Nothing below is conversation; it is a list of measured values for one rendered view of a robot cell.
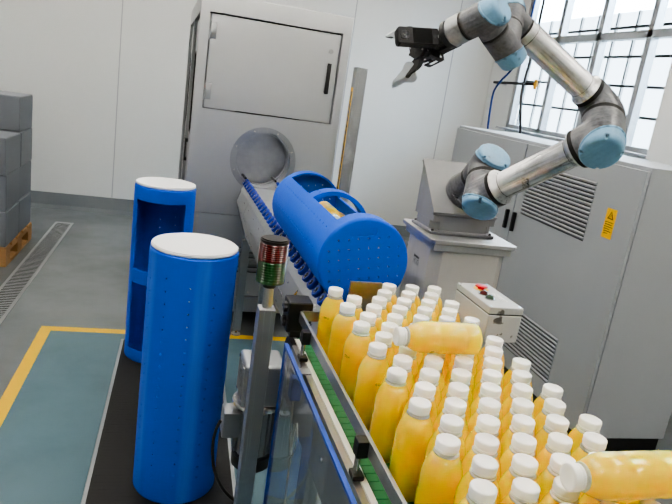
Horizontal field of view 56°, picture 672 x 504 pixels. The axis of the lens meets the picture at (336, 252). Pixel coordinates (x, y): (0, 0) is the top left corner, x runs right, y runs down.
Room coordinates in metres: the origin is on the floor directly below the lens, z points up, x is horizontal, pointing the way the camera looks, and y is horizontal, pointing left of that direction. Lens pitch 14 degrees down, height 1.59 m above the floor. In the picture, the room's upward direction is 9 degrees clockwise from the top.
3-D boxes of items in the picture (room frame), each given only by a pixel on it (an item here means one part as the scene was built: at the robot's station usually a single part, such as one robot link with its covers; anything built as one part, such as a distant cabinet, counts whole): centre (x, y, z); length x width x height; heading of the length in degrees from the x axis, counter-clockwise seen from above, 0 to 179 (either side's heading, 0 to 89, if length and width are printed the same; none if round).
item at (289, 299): (1.70, 0.08, 0.95); 0.10 x 0.07 x 0.10; 107
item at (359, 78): (3.32, 0.01, 0.85); 0.06 x 0.06 x 1.70; 17
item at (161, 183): (2.98, 0.85, 1.03); 0.28 x 0.28 x 0.01
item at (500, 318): (1.68, -0.44, 1.05); 0.20 x 0.10 x 0.10; 17
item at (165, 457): (1.98, 0.46, 0.59); 0.28 x 0.28 x 0.88
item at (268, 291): (1.32, 0.13, 1.18); 0.06 x 0.06 x 0.16
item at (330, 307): (1.58, -0.01, 0.98); 0.07 x 0.07 x 0.17
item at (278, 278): (1.32, 0.13, 1.18); 0.06 x 0.06 x 0.05
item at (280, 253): (1.32, 0.13, 1.23); 0.06 x 0.06 x 0.04
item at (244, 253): (3.72, 0.55, 0.31); 0.06 x 0.06 x 0.63; 17
